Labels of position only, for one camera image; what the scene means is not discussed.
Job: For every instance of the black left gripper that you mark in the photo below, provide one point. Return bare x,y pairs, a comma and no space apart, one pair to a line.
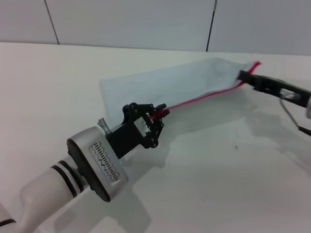
126,138

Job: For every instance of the thin black vertical rod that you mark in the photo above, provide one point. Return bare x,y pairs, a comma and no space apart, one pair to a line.
211,29

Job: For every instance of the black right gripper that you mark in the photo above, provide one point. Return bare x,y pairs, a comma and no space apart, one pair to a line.
291,91

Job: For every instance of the clear red-zipped document bag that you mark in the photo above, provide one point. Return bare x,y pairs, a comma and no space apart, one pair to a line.
184,85

